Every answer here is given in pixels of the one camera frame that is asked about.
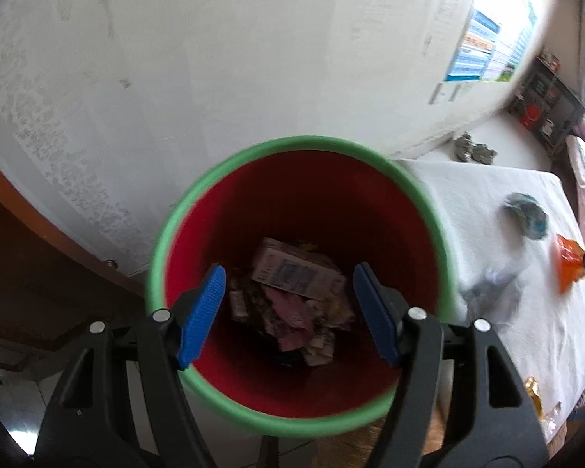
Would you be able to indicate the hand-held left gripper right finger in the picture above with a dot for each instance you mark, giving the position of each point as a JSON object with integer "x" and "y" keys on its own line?
{"x": 375, "y": 317}

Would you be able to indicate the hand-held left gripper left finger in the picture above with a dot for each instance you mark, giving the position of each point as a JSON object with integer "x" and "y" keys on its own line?
{"x": 202, "y": 317}

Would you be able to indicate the orange snack wrapper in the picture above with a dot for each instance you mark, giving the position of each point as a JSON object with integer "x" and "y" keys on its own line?
{"x": 568, "y": 265}

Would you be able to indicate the brown snack wrapper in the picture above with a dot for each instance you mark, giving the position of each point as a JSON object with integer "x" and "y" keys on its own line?
{"x": 241, "y": 302}

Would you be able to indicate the white floral print paper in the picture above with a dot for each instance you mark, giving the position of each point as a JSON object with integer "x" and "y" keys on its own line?
{"x": 318, "y": 351}

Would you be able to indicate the pink white wrapper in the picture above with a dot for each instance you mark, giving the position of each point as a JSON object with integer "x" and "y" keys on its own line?
{"x": 290, "y": 314}

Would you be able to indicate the white carton with blue print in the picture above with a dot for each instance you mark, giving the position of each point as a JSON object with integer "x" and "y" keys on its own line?
{"x": 292, "y": 273}

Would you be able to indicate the red bin with green rim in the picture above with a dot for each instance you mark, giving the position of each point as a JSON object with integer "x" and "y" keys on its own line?
{"x": 297, "y": 195}

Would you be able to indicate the crumpled silver blue wrapper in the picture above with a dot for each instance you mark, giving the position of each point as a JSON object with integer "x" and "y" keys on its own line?
{"x": 526, "y": 214}

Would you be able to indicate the crumpled grey plastic wrapper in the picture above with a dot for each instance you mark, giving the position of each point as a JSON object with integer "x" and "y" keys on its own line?
{"x": 492, "y": 295}

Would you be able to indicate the white tablecloth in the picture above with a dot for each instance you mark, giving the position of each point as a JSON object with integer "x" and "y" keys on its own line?
{"x": 468, "y": 214}

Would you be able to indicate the yellow snack wrapper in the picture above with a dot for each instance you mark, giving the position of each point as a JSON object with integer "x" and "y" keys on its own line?
{"x": 534, "y": 395}

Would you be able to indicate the grey shoe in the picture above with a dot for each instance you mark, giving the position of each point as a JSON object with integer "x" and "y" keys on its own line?
{"x": 463, "y": 146}
{"x": 484, "y": 153}

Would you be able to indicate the black shelf rack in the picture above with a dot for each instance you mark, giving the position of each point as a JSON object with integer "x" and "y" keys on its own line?
{"x": 551, "y": 102}

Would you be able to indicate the white wall socket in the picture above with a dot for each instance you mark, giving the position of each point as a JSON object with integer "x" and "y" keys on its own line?
{"x": 438, "y": 93}

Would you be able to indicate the blue orange wall chart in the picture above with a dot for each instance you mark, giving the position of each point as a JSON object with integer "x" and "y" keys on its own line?
{"x": 470, "y": 53}

